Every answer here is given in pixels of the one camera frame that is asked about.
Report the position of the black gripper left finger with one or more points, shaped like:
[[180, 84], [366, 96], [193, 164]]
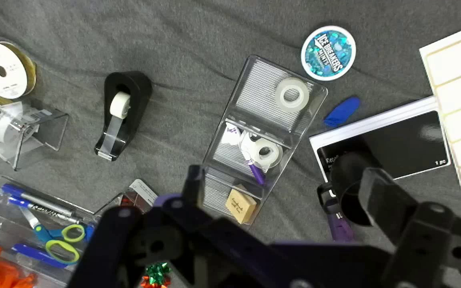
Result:
[[178, 232]]

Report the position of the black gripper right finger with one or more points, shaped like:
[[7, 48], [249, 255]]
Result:
[[427, 234]]

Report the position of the red green gift bow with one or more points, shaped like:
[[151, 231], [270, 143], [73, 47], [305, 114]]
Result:
[[156, 276]]

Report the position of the tan eraser block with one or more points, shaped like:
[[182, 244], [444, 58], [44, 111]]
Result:
[[241, 205]]

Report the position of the purple black marker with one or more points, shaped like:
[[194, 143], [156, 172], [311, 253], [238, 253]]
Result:
[[337, 221]]

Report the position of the black cylinder cup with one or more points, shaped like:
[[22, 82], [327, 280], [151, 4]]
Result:
[[346, 176]]

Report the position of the green blue scissors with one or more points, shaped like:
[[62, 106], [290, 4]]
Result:
[[60, 244]]

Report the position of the clear pen tray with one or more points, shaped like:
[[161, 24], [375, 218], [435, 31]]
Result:
[[15, 229]]

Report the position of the grey table cloth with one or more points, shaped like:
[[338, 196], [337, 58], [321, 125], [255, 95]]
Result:
[[193, 52]]

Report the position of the clear three-compartment organizer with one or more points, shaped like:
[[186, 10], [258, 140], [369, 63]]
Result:
[[260, 130]]

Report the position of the blue plastic clip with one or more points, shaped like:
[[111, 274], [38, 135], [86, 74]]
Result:
[[342, 111]]

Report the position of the black tape dispenser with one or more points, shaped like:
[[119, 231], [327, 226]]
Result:
[[126, 101]]

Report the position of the blue pen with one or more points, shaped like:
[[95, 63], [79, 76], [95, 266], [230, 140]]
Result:
[[38, 255], [20, 194]]

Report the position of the round blue mint tin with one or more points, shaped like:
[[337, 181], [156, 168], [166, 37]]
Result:
[[329, 53]]

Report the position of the small clear acrylic box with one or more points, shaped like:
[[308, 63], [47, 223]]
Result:
[[41, 127]]

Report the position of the white roll in box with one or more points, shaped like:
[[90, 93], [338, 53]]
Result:
[[9, 114]]

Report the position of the white gold ribbon spool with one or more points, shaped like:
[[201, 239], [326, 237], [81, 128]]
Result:
[[18, 72]]

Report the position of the white tape roll purple handle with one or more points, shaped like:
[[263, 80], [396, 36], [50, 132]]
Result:
[[260, 156]]

